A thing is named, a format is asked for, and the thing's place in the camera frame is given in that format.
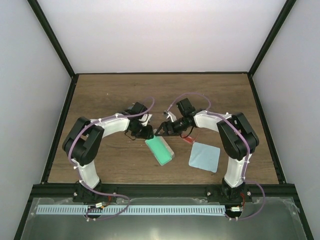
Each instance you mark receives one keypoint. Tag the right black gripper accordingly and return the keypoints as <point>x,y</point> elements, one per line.
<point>165,125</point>

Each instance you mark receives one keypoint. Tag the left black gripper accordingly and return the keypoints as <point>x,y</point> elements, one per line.
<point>146,134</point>

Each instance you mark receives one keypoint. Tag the light grey glasses case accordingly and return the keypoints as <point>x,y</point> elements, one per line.
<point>160,150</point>

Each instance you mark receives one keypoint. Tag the red lens sunglasses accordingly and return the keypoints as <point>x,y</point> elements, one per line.
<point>190,139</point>

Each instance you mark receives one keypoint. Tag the light blue cloth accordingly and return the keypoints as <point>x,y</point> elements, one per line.
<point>204,157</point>

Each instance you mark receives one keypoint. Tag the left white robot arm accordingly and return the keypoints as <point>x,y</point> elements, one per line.
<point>84,139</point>

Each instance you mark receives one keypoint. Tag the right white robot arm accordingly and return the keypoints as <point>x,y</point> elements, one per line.
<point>238,138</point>

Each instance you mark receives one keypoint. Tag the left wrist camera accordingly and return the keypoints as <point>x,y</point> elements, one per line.
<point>140,112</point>

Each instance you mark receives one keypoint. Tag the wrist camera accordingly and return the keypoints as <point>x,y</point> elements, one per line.
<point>140,112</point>
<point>185,108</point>

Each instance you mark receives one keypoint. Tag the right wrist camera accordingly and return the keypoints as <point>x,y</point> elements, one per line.
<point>185,108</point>

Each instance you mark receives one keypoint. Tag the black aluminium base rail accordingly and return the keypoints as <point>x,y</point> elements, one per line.
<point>211,192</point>

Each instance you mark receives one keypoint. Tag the light blue slotted cable duct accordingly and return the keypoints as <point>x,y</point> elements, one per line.
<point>134,210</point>

